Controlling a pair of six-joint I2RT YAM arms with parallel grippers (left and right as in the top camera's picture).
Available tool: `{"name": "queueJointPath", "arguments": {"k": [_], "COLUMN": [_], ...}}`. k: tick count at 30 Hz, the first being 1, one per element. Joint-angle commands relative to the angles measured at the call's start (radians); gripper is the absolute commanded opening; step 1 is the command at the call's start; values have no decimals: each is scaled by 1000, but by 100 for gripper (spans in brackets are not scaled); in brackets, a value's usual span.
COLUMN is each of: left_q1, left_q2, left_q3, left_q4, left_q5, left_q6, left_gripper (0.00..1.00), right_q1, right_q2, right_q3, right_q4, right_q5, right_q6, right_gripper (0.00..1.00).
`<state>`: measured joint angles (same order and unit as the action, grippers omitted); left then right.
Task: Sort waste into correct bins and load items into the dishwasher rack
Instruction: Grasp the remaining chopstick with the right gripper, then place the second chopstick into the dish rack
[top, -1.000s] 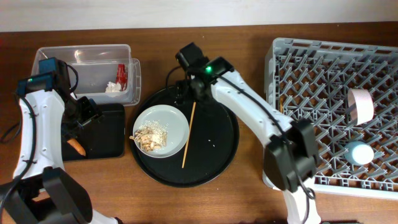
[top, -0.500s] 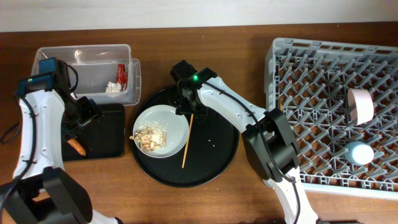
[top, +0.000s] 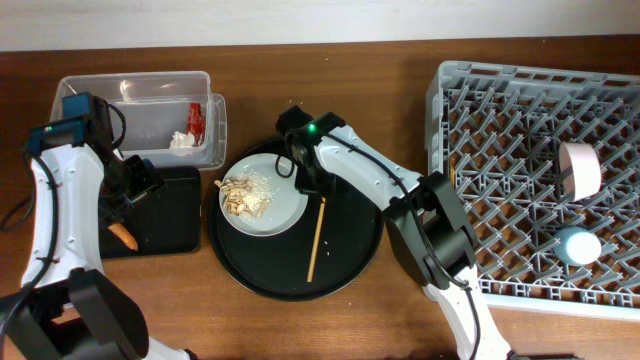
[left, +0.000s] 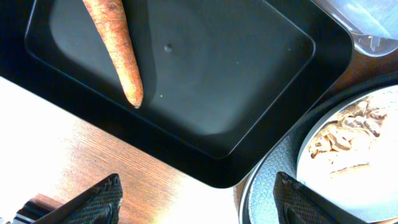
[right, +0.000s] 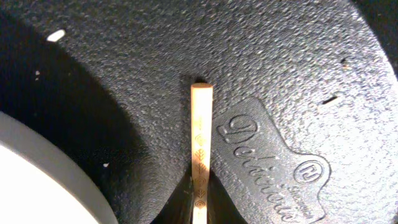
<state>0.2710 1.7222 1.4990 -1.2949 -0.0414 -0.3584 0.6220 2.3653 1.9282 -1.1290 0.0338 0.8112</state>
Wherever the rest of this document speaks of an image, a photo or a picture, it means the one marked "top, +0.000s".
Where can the rice and mushroom scraps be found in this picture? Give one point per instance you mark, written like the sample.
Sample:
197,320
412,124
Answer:
247,194

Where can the round black serving tray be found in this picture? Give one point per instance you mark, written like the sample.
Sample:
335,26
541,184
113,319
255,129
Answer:
277,266

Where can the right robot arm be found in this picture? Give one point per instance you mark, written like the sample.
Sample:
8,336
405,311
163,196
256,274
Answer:
431,237

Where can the clear plastic waste bin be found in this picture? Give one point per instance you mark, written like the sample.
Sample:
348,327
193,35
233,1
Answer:
156,105

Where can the pink bowl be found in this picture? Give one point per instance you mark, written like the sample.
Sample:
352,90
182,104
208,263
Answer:
580,170

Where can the red snack wrapper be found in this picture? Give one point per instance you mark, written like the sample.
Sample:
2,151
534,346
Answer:
196,123

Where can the black rectangular tray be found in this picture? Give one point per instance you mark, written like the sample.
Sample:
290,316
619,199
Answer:
166,222

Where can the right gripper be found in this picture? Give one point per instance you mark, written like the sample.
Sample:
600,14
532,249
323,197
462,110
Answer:
308,182

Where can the blue cup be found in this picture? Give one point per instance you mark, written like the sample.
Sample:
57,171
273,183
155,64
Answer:
577,246

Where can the white tissue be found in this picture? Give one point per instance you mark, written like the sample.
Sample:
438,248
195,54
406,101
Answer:
182,140

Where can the grey plate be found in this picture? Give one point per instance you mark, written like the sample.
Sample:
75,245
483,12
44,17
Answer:
288,204

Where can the grey dishwasher rack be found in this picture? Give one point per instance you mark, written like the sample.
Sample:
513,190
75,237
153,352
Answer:
503,125

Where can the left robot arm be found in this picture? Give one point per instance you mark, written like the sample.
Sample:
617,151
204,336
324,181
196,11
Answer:
66,308

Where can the orange carrot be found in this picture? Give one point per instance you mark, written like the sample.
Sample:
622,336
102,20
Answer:
124,235

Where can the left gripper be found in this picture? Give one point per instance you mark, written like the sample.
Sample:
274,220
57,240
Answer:
148,180

